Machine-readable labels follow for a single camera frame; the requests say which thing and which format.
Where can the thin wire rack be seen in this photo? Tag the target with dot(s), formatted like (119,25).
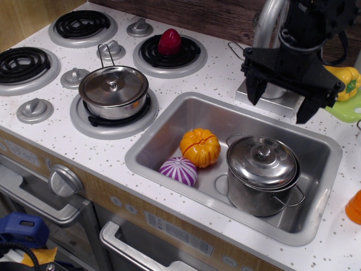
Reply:
(236,49)

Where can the grey stove knob front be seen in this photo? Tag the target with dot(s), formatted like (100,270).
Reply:
(34,111)

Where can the steel tall pot lid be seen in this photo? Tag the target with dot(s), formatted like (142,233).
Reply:
(261,162)

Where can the silver toy faucet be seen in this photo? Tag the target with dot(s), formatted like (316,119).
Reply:
(268,84)

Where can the yellow toy bell pepper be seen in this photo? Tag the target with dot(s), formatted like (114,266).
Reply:
(350,77)

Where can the silver dishwasher door handle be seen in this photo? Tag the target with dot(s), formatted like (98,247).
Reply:
(136,250)

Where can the purple white toy onion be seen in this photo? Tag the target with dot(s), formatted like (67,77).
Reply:
(180,169)

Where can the grey stove knob left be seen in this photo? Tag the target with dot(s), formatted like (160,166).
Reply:
(72,78)

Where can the steel saucepan lid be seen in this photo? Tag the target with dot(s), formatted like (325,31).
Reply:
(113,86)

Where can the tall steel pot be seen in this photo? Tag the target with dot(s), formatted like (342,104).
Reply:
(261,203)

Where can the back left stove burner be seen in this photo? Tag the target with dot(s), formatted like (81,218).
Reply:
(82,29)

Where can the stove burner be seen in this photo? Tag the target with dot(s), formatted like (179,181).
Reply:
(82,29)
(27,69)
(96,127)
(191,58)

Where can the silver oven door handle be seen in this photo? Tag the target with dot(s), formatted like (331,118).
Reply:
(28,191)

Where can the grey stove knob back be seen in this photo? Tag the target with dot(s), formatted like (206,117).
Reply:
(139,29)

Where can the front stove burner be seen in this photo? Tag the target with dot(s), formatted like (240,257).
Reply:
(96,127)

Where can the green cutting board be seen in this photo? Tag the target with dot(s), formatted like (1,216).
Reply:
(347,111)

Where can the red toy egg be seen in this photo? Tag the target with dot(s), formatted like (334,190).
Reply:
(170,43)

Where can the grey stove knob centre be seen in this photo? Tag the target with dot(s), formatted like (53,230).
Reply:
(110,51)

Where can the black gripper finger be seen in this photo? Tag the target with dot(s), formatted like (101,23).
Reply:
(308,109)
(255,88)

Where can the back right stove burner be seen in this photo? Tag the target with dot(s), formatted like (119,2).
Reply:
(191,58)

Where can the orange toy bottle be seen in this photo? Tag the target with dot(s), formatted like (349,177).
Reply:
(352,208)

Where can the grey oven dial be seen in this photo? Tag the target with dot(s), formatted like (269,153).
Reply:
(63,182)

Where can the small steel saucepan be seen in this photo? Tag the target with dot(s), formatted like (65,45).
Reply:
(116,113)

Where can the grey stove knob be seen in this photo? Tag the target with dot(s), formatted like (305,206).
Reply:
(110,51)
(72,78)
(139,29)
(34,111)

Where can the blue clamp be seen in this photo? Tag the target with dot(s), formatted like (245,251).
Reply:
(28,230)

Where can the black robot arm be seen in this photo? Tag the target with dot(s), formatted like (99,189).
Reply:
(312,22)

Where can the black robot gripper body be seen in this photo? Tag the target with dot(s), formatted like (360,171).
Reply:
(294,67)

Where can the far left stove burner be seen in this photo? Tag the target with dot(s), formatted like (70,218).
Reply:
(27,69)

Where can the yellow tape piece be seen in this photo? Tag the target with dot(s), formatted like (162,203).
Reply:
(43,256)

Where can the orange toy pumpkin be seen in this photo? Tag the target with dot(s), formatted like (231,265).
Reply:
(201,147)

